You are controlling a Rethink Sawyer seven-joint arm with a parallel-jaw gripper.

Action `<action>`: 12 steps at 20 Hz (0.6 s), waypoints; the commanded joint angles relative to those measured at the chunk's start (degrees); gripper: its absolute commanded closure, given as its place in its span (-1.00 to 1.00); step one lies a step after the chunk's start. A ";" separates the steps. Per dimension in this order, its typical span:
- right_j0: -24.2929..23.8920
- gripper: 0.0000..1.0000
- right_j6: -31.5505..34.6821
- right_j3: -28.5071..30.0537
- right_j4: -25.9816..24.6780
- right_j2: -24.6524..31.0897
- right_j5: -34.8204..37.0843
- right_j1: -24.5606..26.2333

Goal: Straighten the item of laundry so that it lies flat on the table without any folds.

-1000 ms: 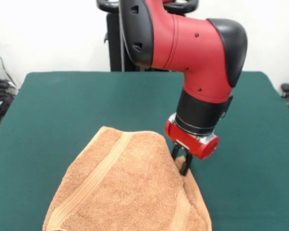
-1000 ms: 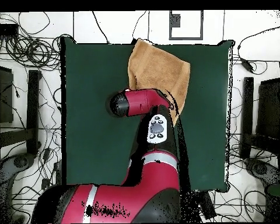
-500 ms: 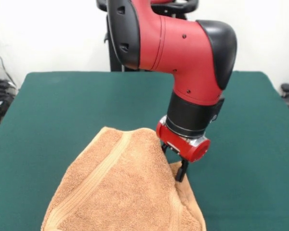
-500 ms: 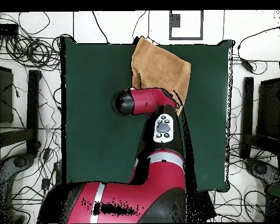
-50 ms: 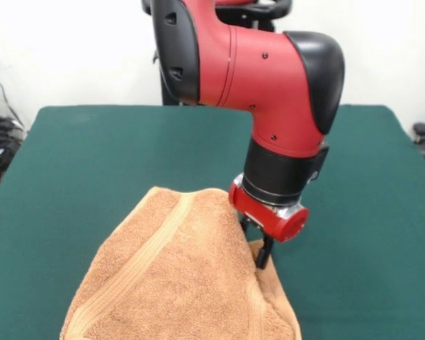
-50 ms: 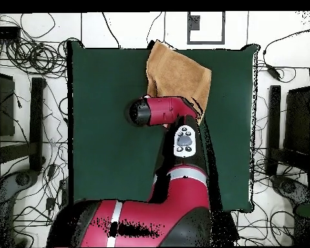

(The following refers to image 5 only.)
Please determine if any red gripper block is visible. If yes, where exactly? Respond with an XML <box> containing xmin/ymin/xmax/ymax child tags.
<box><xmin>228</xmin><ymin>182</ymin><xmax>310</xmax><ymax>271</ymax></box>

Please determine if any orange terry towel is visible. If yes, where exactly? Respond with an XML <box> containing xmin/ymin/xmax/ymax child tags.
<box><xmin>59</xmin><ymin>186</ymin><xmax>302</xmax><ymax>340</ymax></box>

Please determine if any dark green table cloth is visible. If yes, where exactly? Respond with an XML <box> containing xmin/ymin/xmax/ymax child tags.
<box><xmin>0</xmin><ymin>104</ymin><xmax>425</xmax><ymax>340</ymax></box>

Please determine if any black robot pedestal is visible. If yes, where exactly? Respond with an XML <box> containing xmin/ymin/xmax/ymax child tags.
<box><xmin>140</xmin><ymin>0</ymin><xmax>293</xmax><ymax>106</ymax></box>

